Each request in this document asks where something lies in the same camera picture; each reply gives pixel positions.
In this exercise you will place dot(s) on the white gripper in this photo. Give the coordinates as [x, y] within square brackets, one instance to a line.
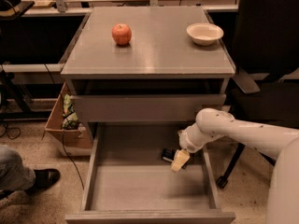
[186, 144]

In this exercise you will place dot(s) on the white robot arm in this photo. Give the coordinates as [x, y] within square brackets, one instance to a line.
[276, 142]

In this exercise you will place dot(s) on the closed top drawer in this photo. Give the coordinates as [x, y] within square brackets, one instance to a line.
[143, 108]

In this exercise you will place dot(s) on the open middle drawer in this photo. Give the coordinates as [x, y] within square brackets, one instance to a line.
[129, 183]

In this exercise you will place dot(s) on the grey drawer cabinet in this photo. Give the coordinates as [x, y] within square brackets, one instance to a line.
[160, 59]

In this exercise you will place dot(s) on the cardboard box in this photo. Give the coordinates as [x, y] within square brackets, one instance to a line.
[69, 142]

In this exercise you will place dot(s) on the green snack bag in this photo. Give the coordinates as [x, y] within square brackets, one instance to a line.
[70, 117]

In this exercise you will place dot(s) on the white paper bowl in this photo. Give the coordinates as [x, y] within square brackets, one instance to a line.
[204, 34]

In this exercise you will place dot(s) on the black office chair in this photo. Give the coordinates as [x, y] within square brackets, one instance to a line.
[262, 38]

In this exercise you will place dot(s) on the red apple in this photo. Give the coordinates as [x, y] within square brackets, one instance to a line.
[121, 34]

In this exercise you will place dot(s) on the black shoe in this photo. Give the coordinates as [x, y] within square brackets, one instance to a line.
[45, 179]

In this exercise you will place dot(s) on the jeans leg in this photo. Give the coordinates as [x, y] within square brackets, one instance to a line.
[14, 175]

